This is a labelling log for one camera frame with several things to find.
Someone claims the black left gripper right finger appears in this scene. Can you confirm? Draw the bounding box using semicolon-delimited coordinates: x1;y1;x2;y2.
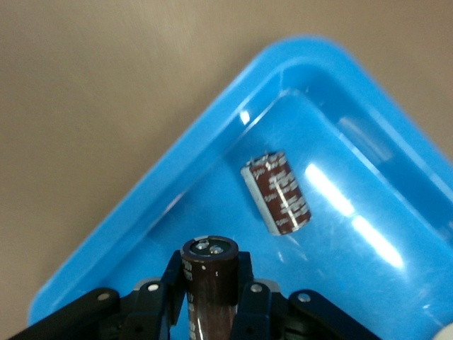
231;250;383;340

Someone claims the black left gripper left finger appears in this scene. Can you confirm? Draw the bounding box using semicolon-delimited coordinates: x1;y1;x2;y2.
6;249;188;340

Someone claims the brown cylindrical capacitor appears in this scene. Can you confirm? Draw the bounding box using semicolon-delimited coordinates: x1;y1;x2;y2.
180;236;240;340

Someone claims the small black terminal block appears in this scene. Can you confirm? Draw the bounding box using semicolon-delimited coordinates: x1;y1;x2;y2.
240;151;313;237

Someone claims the blue plastic tray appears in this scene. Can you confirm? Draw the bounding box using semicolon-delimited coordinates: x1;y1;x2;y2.
27;34;453;340

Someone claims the brown table mat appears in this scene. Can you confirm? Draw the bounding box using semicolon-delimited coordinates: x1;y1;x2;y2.
0;0;453;340

